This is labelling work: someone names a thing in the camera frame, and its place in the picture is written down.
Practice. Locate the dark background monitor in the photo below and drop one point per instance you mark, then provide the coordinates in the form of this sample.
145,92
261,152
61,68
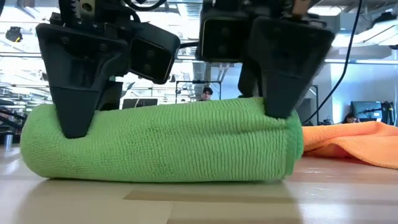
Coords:
140,103

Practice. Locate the person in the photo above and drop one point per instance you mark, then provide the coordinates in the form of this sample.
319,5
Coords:
349,119
206,93

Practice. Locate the silver ventilation duct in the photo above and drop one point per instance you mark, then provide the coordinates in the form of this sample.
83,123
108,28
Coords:
199,71

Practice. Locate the silver metal post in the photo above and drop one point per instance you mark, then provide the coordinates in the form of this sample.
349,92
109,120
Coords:
7,141

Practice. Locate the black ceiling camera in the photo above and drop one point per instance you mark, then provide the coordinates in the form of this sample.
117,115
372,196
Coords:
14,34

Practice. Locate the background monitor on desk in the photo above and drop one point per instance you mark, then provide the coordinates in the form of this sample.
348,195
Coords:
365,110

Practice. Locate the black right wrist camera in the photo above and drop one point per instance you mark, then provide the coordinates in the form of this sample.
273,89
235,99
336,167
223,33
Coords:
222,37

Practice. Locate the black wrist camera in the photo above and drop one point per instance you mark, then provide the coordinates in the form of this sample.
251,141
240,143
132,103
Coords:
222,37
152,56

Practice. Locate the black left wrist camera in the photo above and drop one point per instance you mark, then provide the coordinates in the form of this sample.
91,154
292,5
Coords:
152,56

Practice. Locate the orange microfibre towel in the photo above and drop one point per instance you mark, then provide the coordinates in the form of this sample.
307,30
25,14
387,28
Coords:
357,143

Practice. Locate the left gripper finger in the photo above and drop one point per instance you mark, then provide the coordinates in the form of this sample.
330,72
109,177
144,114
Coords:
112,96
77,77

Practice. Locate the green microfibre towel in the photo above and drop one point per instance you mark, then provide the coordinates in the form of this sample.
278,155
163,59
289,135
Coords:
171,143

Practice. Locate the long white light strip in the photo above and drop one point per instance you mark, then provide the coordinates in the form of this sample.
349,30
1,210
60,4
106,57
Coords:
357,61

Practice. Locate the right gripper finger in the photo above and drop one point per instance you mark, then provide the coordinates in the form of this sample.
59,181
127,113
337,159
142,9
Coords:
286,62
248,81

